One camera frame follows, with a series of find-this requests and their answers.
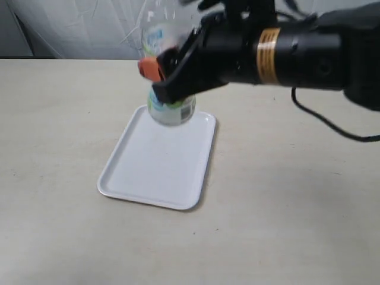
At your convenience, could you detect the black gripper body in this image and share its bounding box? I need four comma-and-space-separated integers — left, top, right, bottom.
152, 15, 261, 103

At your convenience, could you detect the white rectangular plastic tray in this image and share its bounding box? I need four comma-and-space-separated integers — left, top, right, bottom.
97, 105, 217, 210

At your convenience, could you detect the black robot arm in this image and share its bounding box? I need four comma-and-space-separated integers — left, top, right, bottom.
138, 2, 379, 111

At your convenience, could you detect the white wrinkled backdrop cloth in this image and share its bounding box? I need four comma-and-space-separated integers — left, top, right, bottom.
0, 0, 380, 60

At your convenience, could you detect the clear plastic bottle white cap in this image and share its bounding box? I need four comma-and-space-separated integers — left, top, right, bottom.
141, 1, 195, 126

